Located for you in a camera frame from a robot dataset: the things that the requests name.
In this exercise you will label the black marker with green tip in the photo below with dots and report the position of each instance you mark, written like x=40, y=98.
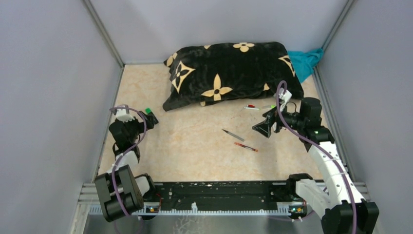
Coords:
x=152, y=118

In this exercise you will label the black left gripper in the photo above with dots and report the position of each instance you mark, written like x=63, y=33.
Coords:
x=143, y=121

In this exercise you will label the black pillow with beige flowers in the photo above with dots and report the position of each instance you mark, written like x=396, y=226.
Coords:
x=209, y=74

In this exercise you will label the teal cloth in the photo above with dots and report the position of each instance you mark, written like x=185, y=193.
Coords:
x=305, y=62

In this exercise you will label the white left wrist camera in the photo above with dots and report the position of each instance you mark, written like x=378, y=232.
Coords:
x=122, y=113

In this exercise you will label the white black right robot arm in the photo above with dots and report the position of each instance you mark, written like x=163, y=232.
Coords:
x=341, y=207

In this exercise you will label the clear highlighter with green cap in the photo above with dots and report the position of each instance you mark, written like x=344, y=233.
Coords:
x=269, y=107

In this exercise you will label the grey checkered pen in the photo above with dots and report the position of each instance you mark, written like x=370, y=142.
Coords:
x=234, y=135

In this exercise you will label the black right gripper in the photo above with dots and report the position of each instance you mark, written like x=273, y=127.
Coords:
x=272, y=116

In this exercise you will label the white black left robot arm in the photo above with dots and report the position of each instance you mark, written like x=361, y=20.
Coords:
x=120, y=193

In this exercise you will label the red orange pen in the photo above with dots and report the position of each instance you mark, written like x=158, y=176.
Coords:
x=246, y=147

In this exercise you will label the white pen with red cap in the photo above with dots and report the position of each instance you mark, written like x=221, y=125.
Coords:
x=251, y=107

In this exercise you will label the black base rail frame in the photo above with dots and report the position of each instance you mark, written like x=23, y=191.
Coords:
x=275, y=198

